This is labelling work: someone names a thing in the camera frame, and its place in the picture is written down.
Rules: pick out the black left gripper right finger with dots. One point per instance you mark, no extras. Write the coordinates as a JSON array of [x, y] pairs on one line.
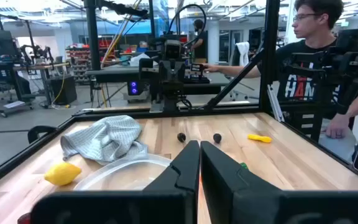
[[244, 202]]

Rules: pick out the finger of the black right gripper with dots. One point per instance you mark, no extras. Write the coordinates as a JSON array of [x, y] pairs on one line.
[[169, 79], [176, 79]]

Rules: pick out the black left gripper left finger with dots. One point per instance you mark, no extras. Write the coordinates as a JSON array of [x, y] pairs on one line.
[[166, 205]]

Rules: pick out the dark round toy grape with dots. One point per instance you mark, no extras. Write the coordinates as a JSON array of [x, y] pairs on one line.
[[217, 138], [181, 137]]

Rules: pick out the small yellow toy banana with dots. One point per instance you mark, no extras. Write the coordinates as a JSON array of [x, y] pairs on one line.
[[259, 138]]

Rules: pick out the yellow toy lemon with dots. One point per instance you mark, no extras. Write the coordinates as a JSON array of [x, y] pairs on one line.
[[61, 174]]

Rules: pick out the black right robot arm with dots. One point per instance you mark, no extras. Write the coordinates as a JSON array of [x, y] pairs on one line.
[[170, 102]]

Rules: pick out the clear plastic tupperware container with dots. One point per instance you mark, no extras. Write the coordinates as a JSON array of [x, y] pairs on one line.
[[120, 174]]

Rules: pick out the red toy produce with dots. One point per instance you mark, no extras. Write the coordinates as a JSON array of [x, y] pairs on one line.
[[24, 219]]

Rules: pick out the computer with purple light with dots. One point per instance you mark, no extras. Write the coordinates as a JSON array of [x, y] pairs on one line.
[[134, 88]]

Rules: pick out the person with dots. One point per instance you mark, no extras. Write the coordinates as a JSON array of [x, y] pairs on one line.
[[303, 56], [200, 40]]

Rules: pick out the black desk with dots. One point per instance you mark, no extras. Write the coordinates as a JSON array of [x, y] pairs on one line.
[[113, 74]]

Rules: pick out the chair with white cloth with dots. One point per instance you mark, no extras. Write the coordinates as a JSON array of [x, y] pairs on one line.
[[242, 54]]

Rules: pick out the grey waffle-weave cloth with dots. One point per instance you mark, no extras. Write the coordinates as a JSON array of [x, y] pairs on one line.
[[104, 137]]

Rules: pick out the black floor box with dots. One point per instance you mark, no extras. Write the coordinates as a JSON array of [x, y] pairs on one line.
[[62, 90]]

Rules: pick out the black metal table frame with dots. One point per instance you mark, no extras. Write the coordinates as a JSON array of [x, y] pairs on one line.
[[269, 62]]

